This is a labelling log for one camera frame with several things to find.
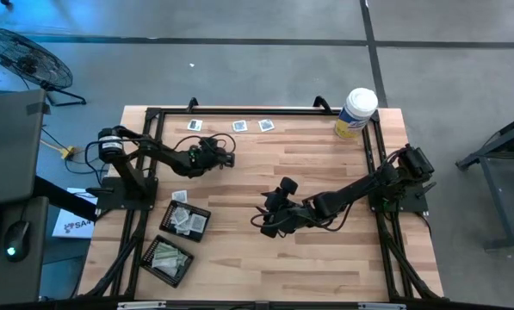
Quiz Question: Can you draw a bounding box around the black desk support beam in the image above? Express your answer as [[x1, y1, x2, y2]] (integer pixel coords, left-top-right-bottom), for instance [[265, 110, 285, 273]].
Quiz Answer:
[[32, 174, 101, 223]]

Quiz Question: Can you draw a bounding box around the black metal cart frame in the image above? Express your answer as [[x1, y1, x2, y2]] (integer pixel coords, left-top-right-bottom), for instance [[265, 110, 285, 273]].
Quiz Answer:
[[455, 109, 514, 251]]

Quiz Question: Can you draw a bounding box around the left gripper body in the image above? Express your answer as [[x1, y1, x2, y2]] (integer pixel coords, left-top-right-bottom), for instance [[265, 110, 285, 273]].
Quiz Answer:
[[183, 148, 226, 177]]

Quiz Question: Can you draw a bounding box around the dark grey desk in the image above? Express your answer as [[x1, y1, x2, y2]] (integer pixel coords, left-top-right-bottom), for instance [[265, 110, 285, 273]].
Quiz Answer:
[[0, 195, 50, 305]]

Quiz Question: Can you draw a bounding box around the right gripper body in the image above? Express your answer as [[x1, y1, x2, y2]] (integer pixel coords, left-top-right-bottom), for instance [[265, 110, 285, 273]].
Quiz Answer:
[[264, 201, 316, 236]]

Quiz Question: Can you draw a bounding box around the Lysol wipes canister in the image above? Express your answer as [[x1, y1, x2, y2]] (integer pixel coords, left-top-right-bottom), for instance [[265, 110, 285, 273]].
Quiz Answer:
[[333, 87, 380, 141]]

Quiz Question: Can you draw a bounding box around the black computer mouse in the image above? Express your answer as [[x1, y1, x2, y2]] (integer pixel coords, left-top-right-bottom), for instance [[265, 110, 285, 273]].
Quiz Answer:
[[3, 220, 32, 264]]

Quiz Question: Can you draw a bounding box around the white box under table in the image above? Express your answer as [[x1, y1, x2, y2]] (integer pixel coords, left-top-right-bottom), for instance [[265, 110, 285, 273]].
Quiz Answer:
[[51, 186, 98, 240]]

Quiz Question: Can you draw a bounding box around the silver metal bracket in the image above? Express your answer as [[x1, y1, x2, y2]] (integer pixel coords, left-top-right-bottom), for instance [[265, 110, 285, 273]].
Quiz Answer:
[[356, 302, 407, 310], [116, 301, 168, 310]]

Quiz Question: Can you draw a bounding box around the grey computer monitor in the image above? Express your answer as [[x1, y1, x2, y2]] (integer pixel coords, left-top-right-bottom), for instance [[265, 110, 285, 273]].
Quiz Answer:
[[0, 88, 47, 209]]

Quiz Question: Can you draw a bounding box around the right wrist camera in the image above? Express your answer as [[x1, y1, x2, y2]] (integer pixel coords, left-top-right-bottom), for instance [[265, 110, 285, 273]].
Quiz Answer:
[[263, 176, 300, 213]]

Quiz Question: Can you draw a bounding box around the black slotted plastic basket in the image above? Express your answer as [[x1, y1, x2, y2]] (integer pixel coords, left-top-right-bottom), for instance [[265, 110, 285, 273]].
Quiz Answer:
[[139, 234, 195, 288], [158, 199, 213, 244]]

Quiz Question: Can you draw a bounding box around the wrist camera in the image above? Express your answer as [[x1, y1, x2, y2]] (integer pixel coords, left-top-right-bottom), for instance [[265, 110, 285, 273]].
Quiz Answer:
[[263, 176, 300, 213], [198, 136, 220, 152]]

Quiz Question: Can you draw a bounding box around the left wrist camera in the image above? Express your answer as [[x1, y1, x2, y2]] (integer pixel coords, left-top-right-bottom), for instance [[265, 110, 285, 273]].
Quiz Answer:
[[198, 136, 220, 152]]

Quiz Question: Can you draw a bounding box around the black wire floor fan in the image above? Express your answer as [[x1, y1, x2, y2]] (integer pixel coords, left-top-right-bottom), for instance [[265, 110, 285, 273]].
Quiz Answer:
[[0, 27, 88, 108]]

